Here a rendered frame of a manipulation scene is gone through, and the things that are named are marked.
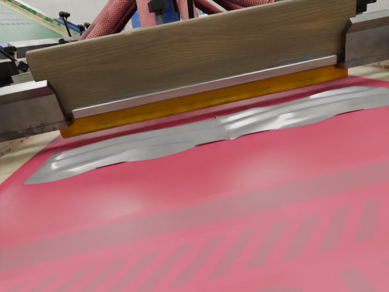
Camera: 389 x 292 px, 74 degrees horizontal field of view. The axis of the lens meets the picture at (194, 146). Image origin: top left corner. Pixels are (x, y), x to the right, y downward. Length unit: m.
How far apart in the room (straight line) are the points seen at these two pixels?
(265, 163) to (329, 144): 0.05
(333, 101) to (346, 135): 0.08
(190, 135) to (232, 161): 0.06
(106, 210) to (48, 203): 0.05
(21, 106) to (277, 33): 0.28
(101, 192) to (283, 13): 0.26
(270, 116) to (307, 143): 0.06
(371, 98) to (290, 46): 0.10
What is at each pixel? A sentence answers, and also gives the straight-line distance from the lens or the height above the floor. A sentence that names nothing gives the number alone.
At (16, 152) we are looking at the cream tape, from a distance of 0.38.
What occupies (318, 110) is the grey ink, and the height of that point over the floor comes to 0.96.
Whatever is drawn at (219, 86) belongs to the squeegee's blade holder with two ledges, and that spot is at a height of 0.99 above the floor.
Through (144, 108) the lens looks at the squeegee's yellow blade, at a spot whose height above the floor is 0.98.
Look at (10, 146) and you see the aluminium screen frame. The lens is 0.40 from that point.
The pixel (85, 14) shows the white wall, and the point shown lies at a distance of 4.59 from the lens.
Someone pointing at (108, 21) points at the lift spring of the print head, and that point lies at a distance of 0.97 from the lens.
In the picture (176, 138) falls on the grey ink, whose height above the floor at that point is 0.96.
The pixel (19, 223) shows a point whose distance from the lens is 0.20.
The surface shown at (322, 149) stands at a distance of 0.20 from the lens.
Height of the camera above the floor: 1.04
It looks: 22 degrees down
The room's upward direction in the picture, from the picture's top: 11 degrees counter-clockwise
